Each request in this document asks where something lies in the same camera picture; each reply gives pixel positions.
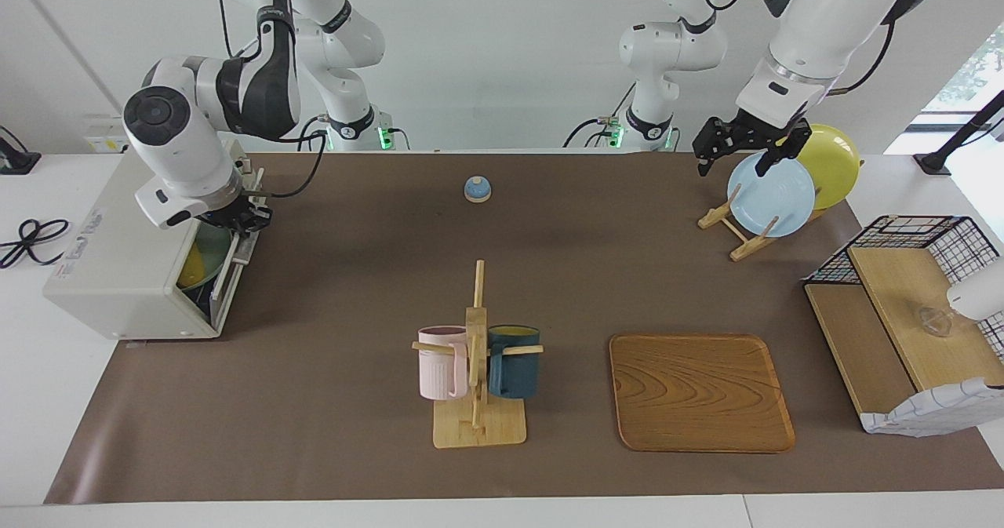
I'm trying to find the mint green plate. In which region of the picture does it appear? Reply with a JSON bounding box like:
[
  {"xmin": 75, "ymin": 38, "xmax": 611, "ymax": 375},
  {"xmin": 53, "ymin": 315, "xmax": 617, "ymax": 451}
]
[{"xmin": 176, "ymin": 222, "xmax": 233, "ymax": 293}]

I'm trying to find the metal base plate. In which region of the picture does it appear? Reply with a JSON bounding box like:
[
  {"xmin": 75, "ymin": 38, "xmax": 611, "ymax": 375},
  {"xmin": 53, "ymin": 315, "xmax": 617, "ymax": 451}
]
[{"xmin": 206, "ymin": 167, "xmax": 266, "ymax": 334}]

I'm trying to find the white toaster oven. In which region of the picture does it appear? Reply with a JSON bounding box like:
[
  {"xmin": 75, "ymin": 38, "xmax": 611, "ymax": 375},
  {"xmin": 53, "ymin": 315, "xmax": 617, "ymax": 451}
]
[{"xmin": 43, "ymin": 137, "xmax": 267, "ymax": 341}]

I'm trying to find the light blue plate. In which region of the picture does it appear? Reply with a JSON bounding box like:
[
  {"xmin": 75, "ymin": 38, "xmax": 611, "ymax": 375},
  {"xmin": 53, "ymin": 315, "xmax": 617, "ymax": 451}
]
[{"xmin": 727, "ymin": 151, "xmax": 817, "ymax": 239}]

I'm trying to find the yellow plate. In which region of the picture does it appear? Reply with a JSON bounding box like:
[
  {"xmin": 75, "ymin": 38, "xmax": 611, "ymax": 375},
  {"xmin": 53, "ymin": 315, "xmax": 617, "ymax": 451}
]
[{"xmin": 773, "ymin": 124, "xmax": 861, "ymax": 211}]

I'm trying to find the wooden plate rack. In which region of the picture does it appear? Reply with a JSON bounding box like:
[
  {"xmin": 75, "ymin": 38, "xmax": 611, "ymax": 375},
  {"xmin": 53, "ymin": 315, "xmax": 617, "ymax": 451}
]
[{"xmin": 698, "ymin": 159, "xmax": 865, "ymax": 262}]

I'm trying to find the brown table mat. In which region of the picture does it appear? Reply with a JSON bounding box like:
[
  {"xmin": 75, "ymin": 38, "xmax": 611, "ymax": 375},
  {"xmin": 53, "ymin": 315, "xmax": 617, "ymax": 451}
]
[{"xmin": 43, "ymin": 151, "xmax": 1004, "ymax": 505}]

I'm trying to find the black clamp stand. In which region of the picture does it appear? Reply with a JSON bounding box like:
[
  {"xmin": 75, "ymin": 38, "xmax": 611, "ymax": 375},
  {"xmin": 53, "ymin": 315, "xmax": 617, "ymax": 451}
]
[
  {"xmin": 914, "ymin": 89, "xmax": 1004, "ymax": 176},
  {"xmin": 0, "ymin": 124, "xmax": 42, "ymax": 176}
]

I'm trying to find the clear glass cup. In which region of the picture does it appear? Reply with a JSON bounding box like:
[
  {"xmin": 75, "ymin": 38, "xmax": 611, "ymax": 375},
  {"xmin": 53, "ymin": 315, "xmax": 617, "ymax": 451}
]
[{"xmin": 916, "ymin": 304, "xmax": 955, "ymax": 338}]

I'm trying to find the pink mug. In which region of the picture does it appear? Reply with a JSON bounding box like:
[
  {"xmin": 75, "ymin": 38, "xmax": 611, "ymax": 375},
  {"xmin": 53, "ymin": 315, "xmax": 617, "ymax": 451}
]
[{"xmin": 417, "ymin": 326, "xmax": 470, "ymax": 401}]

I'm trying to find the brown wooden tray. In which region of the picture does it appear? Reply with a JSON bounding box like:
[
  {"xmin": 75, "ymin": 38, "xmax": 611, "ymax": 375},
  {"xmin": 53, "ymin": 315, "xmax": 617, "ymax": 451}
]
[{"xmin": 609, "ymin": 333, "xmax": 796, "ymax": 454}]

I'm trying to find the white rounded device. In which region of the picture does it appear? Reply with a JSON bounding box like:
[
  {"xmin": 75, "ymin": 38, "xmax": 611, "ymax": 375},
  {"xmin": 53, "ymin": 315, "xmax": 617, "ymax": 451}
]
[{"xmin": 946, "ymin": 257, "xmax": 1004, "ymax": 322}]

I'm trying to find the dark blue mug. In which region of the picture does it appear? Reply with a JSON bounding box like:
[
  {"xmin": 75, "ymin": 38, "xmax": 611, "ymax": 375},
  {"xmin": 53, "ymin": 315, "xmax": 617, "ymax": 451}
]
[{"xmin": 488, "ymin": 325, "xmax": 541, "ymax": 400}]

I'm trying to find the wooden mug tree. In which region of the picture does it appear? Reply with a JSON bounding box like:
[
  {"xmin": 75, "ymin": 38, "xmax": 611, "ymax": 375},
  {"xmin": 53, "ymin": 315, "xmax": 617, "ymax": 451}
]
[{"xmin": 412, "ymin": 260, "xmax": 544, "ymax": 449}]

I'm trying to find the white checked cloth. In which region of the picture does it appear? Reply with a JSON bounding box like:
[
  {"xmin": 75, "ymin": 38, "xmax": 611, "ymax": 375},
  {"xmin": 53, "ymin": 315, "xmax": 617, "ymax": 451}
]
[{"xmin": 860, "ymin": 377, "xmax": 1004, "ymax": 437}]

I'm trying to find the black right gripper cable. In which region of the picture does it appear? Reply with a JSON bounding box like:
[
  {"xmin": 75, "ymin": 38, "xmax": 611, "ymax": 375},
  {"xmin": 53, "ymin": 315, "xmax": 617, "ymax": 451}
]
[{"xmin": 259, "ymin": 116, "xmax": 327, "ymax": 199}]

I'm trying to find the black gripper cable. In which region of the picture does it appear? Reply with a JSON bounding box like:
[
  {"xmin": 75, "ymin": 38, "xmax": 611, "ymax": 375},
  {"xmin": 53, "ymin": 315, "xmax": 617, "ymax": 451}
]
[
  {"xmin": 259, "ymin": 116, "xmax": 327, "ymax": 199},
  {"xmin": 830, "ymin": 20, "xmax": 897, "ymax": 94}
]

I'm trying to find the white wall socket box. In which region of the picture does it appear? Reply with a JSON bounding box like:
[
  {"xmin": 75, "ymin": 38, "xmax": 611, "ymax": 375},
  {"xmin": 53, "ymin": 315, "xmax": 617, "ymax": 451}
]
[{"xmin": 82, "ymin": 116, "xmax": 134, "ymax": 155}]

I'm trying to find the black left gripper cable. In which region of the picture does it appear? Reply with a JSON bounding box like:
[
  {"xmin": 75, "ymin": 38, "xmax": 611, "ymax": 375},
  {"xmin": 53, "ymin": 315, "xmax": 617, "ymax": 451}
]
[{"xmin": 830, "ymin": 20, "xmax": 897, "ymax": 94}]

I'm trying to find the coiled black cable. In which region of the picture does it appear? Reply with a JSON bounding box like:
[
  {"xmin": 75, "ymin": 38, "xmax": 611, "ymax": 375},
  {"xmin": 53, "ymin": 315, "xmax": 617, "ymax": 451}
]
[{"xmin": 0, "ymin": 218, "xmax": 71, "ymax": 270}]

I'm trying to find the black wire basket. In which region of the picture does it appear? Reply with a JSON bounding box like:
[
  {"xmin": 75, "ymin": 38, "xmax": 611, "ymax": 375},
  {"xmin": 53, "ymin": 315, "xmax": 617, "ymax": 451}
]
[{"xmin": 804, "ymin": 215, "xmax": 1004, "ymax": 356}]

